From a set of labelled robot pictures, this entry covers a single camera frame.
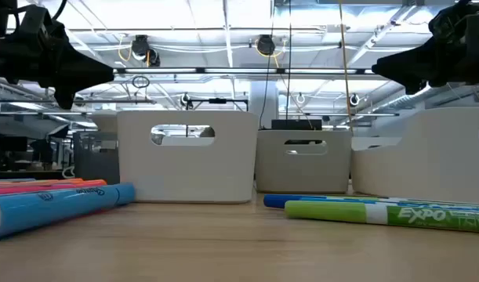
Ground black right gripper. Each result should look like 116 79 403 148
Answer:
371 15 479 96

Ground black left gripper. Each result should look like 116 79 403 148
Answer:
0 37 115 110

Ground white plastic bin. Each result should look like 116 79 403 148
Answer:
116 110 260 204
350 106 479 204

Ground orange highlighter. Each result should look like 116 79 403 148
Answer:
0 178 85 184
0 179 108 189

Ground pink highlighter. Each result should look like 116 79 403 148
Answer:
0 183 107 196

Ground light green dry-erase marker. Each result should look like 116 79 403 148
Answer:
285 200 479 234

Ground blue dry-erase marker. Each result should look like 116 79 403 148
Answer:
263 193 479 215

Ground brown translucent plastic bin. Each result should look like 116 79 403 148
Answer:
73 131 121 185

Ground ceiling light bar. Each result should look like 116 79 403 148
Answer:
278 112 400 118
113 67 376 75

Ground dark background workstation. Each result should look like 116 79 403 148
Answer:
0 125 74 173

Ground grey plastic bin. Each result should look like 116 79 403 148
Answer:
254 128 353 194

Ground white building column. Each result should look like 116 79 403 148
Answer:
249 80 279 129

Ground silver ceiling duct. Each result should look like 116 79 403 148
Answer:
374 84 459 114

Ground black cable loop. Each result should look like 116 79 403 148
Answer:
131 74 151 89

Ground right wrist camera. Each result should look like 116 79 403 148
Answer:
429 0 479 38

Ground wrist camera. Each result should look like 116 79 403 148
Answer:
429 0 479 38
15 3 66 44

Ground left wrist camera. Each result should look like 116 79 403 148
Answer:
15 3 66 44

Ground yellow hanging cable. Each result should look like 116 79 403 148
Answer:
338 0 354 132

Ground black ceiling cable reel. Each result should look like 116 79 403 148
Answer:
256 34 278 56
129 34 161 67

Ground black aluminium table frame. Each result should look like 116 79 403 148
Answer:
0 169 76 181

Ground black hanging cable with coil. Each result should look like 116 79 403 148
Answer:
287 0 293 121

